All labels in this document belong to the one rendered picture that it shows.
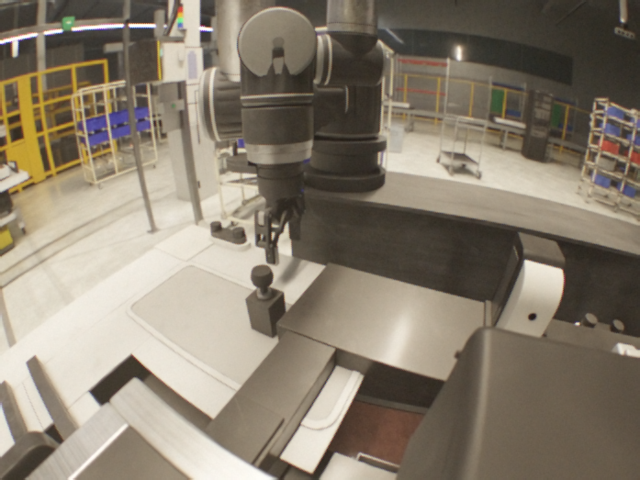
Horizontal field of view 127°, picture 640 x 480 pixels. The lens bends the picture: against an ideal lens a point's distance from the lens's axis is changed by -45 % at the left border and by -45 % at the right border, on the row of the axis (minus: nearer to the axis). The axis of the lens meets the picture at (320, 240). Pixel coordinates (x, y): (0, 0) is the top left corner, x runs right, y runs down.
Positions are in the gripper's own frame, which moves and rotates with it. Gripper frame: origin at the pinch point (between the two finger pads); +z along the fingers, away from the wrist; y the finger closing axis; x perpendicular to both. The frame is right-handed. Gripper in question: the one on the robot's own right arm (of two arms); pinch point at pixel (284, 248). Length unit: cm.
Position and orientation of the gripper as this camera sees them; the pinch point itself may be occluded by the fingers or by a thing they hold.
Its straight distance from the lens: 52.0
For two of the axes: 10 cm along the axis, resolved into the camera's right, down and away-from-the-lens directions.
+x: -9.4, -1.6, 2.9
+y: 3.3, -4.6, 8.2
